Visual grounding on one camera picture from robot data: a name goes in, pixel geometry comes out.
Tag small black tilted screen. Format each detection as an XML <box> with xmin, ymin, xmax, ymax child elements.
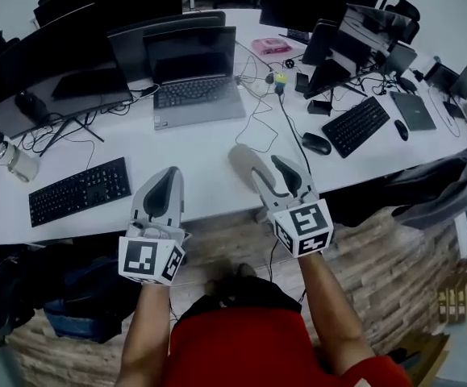
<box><xmin>423</xmin><ymin>61</ymin><xmax>461</xmax><ymax>93</ymax></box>

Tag thick black cable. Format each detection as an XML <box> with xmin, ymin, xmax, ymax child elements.
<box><xmin>276</xmin><ymin>89</ymin><xmax>313</xmax><ymax>177</ymax></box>

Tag black monitor with thin bezel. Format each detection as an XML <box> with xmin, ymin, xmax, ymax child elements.
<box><xmin>106</xmin><ymin>10</ymin><xmax>227</xmax><ymax>85</ymax></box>

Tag person's black trousers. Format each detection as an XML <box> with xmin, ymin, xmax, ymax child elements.
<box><xmin>175</xmin><ymin>275</ymin><xmax>303</xmax><ymax>327</ymax></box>

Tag blue and black backpack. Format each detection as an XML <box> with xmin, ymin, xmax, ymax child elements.
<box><xmin>42</xmin><ymin>255</ymin><xmax>142</xmax><ymax>344</ymax></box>

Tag small black computer mouse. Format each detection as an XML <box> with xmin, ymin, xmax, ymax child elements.
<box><xmin>394</xmin><ymin>119</ymin><xmax>410</xmax><ymax>142</ymax></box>

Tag brown cardboard boxes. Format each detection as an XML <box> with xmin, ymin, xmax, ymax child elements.
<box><xmin>436</xmin><ymin>255</ymin><xmax>467</xmax><ymax>325</ymax></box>

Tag small grey tilted screen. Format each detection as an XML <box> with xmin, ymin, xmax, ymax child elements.
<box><xmin>448</xmin><ymin>64</ymin><xmax>467</xmax><ymax>101</ymax></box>

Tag long black keyboard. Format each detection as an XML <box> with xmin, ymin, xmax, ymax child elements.
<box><xmin>27</xmin><ymin>156</ymin><xmax>133</xmax><ymax>229</ymax></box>

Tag white table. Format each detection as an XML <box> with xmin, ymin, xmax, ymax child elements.
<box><xmin>0</xmin><ymin>8</ymin><xmax>467</xmax><ymax>247</ymax></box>

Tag wide curved black monitor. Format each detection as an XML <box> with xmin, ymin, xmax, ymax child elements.
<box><xmin>0</xmin><ymin>25</ymin><xmax>134</xmax><ymax>157</ymax></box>

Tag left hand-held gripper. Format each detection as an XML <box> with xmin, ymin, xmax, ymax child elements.
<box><xmin>118</xmin><ymin>166</ymin><xmax>188</xmax><ymax>286</ymax></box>

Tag person's red shirt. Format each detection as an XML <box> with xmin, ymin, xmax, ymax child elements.
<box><xmin>163</xmin><ymin>305</ymin><xmax>415</xmax><ymax>387</ymax></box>

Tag grey open laptop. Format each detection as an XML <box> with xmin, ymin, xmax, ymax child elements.
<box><xmin>142</xmin><ymin>25</ymin><xmax>248</xmax><ymax>131</ymax></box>

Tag compact black keyboard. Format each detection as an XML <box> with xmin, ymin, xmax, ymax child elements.
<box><xmin>321</xmin><ymin>95</ymin><xmax>392</xmax><ymax>160</ymax></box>

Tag grey jacket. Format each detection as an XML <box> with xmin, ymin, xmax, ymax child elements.
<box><xmin>381</xmin><ymin>145</ymin><xmax>467</xmax><ymax>231</ymax></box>

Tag yellow and blue toy figure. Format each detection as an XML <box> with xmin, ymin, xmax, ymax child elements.
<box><xmin>273</xmin><ymin>72</ymin><xmax>290</xmax><ymax>96</ymax></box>

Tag black upright box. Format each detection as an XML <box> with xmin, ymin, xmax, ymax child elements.
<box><xmin>294</xmin><ymin>71</ymin><xmax>311</xmax><ymax>94</ymax></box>

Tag pink packet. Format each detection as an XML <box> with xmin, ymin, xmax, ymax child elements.
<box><xmin>251</xmin><ymin>36</ymin><xmax>295</xmax><ymax>56</ymax></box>

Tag large black computer mouse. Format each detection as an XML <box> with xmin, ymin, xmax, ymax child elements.
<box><xmin>301</xmin><ymin>131</ymin><xmax>333</xmax><ymax>156</ymax></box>

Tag tilted black monitor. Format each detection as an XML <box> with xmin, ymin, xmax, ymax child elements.
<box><xmin>302</xmin><ymin>3</ymin><xmax>412</xmax><ymax>101</ymax></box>

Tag thin black looped cable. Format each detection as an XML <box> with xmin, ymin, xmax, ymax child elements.
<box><xmin>234</xmin><ymin>54</ymin><xmax>279</xmax><ymax>155</ymax></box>

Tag small black open box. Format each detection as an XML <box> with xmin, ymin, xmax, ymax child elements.
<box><xmin>306</xmin><ymin>99</ymin><xmax>333</xmax><ymax>118</ymax></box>

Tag black office chair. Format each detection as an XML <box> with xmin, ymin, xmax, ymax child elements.
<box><xmin>385</xmin><ymin>0</ymin><xmax>422</xmax><ymax>44</ymax></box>

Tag person's right forearm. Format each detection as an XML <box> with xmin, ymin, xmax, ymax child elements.
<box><xmin>296</xmin><ymin>252</ymin><xmax>376</xmax><ymax>378</ymax></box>

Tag closed dark laptop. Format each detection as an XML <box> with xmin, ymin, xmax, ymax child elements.
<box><xmin>389</xmin><ymin>90</ymin><xmax>438</xmax><ymax>132</ymax></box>

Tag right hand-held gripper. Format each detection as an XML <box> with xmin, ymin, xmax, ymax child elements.
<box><xmin>250</xmin><ymin>154</ymin><xmax>335</xmax><ymax>260</ymax></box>

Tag person's left forearm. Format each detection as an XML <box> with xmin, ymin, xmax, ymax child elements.
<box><xmin>115</xmin><ymin>282</ymin><xmax>174</xmax><ymax>387</ymax></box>

